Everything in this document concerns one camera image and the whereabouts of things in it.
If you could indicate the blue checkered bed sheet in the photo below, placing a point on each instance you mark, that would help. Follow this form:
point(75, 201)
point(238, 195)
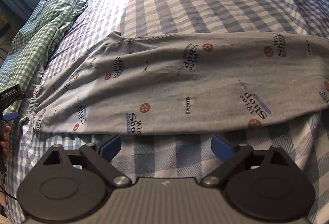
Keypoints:
point(305, 139)

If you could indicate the person left hand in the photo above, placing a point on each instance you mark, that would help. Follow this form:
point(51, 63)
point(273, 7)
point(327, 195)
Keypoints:
point(5, 141)

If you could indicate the grey printed pants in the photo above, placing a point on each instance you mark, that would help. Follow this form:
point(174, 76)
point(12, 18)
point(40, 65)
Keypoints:
point(185, 84)

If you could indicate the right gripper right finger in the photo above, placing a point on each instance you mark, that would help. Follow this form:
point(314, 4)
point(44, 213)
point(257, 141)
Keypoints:
point(234, 159)

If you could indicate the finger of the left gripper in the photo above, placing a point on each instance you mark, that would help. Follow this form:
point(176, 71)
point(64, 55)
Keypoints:
point(10, 117)

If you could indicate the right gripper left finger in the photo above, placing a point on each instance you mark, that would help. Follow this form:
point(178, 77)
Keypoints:
point(98, 157)

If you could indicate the green checkered quilt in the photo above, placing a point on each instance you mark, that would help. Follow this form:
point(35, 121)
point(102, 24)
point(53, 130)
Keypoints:
point(35, 42)

